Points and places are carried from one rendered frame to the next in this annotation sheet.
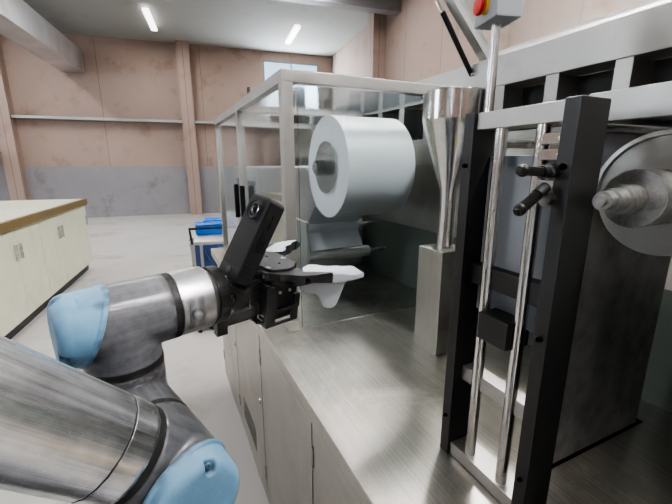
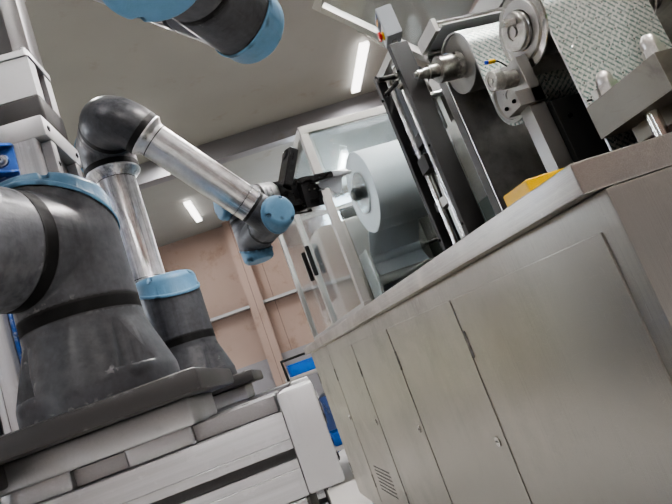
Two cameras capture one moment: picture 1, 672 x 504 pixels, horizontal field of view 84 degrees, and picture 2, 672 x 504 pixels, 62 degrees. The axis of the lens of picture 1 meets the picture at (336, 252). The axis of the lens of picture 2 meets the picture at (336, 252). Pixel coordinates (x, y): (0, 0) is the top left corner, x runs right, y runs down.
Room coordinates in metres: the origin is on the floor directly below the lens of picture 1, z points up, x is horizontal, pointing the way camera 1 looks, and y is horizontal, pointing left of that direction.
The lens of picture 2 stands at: (-0.88, -0.18, 0.78)
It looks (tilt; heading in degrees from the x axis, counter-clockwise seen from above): 10 degrees up; 10
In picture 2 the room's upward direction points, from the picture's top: 20 degrees counter-clockwise
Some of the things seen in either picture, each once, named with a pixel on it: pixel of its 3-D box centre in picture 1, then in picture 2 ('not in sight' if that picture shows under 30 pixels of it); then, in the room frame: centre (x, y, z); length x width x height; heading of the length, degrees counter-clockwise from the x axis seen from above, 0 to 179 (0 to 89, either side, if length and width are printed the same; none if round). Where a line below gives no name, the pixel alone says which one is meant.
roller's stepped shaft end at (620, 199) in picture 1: (615, 200); (426, 72); (0.40, -0.30, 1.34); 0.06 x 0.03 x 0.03; 115
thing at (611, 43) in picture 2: not in sight; (622, 60); (0.20, -0.61, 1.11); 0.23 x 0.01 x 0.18; 115
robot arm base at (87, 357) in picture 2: not in sight; (93, 358); (-0.39, 0.18, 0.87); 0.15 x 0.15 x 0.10
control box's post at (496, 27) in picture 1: (491, 85); not in sight; (0.72, -0.28, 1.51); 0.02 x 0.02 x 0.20
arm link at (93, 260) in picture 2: not in sight; (57, 249); (-0.40, 0.18, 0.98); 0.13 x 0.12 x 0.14; 172
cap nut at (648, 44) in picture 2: not in sight; (651, 47); (0.01, -0.58, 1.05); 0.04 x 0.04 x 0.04
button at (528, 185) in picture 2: not in sight; (536, 189); (-0.04, -0.34, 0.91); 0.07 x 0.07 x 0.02; 25
